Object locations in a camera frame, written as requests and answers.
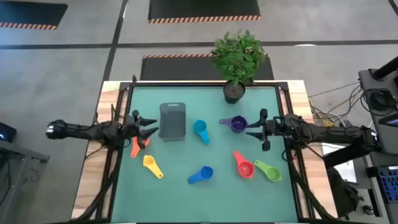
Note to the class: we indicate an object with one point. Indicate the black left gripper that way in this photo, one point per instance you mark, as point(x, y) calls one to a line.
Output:
point(133, 127)

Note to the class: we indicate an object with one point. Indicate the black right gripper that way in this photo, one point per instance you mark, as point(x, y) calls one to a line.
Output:
point(272, 127)

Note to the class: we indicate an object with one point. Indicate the orange measuring cup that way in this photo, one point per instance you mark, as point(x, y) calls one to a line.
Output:
point(135, 151)

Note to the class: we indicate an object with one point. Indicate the yellow measuring cup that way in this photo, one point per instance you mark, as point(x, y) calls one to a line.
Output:
point(149, 161)

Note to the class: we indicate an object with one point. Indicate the red measuring cup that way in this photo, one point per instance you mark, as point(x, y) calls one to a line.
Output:
point(245, 169)

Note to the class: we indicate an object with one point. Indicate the green measuring cup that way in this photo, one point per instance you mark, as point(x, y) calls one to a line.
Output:
point(273, 173)

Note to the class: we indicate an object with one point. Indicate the cyan measuring cup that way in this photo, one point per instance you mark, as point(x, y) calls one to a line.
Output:
point(200, 126)

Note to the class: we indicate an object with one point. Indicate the blue measuring cup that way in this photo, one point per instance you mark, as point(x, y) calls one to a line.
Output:
point(206, 172)

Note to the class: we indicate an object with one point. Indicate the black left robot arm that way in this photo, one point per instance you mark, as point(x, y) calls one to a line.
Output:
point(81, 130)

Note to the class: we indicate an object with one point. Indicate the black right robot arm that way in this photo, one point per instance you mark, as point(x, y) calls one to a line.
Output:
point(326, 133)

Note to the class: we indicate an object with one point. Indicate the clear plastic bin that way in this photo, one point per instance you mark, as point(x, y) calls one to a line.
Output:
point(172, 121)

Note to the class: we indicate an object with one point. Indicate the black plant pot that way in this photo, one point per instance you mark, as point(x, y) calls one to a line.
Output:
point(233, 95)

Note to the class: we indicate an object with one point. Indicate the green leafy plant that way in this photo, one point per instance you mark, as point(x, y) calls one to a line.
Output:
point(237, 57)

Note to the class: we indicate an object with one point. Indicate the teal table mat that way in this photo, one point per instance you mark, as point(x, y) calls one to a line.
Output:
point(217, 199)

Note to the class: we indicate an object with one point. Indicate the white paper sheet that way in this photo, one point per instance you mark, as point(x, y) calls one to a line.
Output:
point(348, 172)

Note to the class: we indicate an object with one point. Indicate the grey equipment cart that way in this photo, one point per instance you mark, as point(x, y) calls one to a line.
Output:
point(367, 77)

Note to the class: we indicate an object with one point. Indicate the black striped-edge floor mat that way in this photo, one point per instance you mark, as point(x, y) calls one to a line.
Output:
point(202, 9)
point(28, 12)

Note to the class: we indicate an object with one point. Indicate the grey side desk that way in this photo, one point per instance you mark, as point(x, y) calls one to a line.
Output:
point(12, 161)

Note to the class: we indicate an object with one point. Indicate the dark screen device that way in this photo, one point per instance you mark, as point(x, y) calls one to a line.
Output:
point(6, 132)

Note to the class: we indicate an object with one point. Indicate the blue-lit keyboard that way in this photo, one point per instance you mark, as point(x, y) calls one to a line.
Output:
point(391, 183)

